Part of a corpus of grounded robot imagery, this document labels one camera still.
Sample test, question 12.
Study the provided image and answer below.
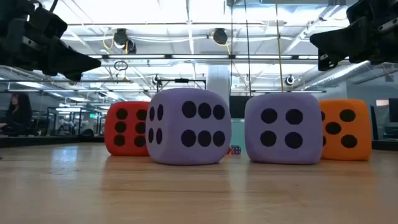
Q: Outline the black rectangular screen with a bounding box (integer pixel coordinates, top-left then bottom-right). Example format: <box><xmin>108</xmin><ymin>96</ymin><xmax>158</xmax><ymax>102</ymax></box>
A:
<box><xmin>229</xmin><ymin>95</ymin><xmax>251</xmax><ymax>119</ymax></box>

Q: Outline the purple foam die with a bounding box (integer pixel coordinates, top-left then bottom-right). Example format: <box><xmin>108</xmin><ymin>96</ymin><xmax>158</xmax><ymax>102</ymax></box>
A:
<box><xmin>145</xmin><ymin>87</ymin><xmax>233</xmax><ymax>166</ymax></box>
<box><xmin>244</xmin><ymin>92</ymin><xmax>324</xmax><ymax>165</ymax></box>

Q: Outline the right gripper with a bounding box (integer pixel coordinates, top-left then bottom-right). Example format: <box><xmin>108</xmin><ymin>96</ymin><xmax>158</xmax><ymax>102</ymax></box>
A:
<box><xmin>309</xmin><ymin>0</ymin><xmax>398</xmax><ymax>72</ymax></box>

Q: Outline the white building column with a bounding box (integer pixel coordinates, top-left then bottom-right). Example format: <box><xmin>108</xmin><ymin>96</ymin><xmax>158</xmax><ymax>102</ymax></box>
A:
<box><xmin>206</xmin><ymin>63</ymin><xmax>231</xmax><ymax>103</ymax></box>

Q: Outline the orange foam die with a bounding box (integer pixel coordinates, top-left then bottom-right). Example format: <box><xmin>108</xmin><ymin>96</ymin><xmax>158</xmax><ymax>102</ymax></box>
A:
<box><xmin>319</xmin><ymin>98</ymin><xmax>373</xmax><ymax>162</ymax></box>

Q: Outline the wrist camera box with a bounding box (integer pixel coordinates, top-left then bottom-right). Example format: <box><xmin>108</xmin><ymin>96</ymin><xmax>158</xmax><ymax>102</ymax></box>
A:
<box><xmin>346</xmin><ymin>0</ymin><xmax>379</xmax><ymax>20</ymax></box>
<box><xmin>29</xmin><ymin>5</ymin><xmax>68</xmax><ymax>40</ymax></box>

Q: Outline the black ceiling cable reel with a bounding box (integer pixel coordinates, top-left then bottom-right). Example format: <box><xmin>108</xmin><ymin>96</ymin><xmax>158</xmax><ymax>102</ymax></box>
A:
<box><xmin>113</xmin><ymin>28</ymin><xmax>137</xmax><ymax>54</ymax></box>
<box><xmin>212</xmin><ymin>27</ymin><xmax>231</xmax><ymax>47</ymax></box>

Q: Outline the black hanging cable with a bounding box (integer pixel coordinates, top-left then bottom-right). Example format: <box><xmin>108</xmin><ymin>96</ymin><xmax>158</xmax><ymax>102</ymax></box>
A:
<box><xmin>244</xmin><ymin>0</ymin><xmax>252</xmax><ymax>97</ymax></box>

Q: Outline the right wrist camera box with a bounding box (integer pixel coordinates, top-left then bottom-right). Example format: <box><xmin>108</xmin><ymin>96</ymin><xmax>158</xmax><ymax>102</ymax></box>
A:
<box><xmin>346</xmin><ymin>0</ymin><xmax>379</xmax><ymax>20</ymax></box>

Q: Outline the distant black station frame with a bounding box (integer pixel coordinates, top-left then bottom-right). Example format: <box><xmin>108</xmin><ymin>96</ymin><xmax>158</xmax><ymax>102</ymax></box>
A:
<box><xmin>156</xmin><ymin>77</ymin><xmax>207</xmax><ymax>93</ymax></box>

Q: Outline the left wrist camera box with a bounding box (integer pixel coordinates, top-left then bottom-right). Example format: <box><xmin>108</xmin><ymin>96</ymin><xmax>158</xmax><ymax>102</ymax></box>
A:
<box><xmin>29</xmin><ymin>5</ymin><xmax>68</xmax><ymax>40</ymax></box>

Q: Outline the red foam die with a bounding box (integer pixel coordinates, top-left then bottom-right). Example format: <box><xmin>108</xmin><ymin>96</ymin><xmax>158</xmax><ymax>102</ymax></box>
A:
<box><xmin>104</xmin><ymin>101</ymin><xmax>150</xmax><ymax>157</ymax></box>

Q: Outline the black monitor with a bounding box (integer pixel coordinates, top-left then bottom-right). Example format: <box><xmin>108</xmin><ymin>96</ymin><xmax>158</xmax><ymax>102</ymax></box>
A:
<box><xmin>388</xmin><ymin>98</ymin><xmax>398</xmax><ymax>123</ymax></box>

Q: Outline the person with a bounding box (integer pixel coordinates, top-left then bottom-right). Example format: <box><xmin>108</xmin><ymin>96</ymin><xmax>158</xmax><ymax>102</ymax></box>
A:
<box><xmin>0</xmin><ymin>92</ymin><xmax>34</xmax><ymax>138</ymax></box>

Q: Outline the black aluminium table frame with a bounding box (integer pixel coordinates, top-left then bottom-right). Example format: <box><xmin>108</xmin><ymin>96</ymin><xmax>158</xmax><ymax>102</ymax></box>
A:
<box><xmin>0</xmin><ymin>135</ymin><xmax>398</xmax><ymax>152</ymax></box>

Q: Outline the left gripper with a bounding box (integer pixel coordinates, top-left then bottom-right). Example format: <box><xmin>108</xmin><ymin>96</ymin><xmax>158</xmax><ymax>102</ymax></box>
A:
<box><xmin>0</xmin><ymin>0</ymin><xmax>102</xmax><ymax>83</ymax></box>

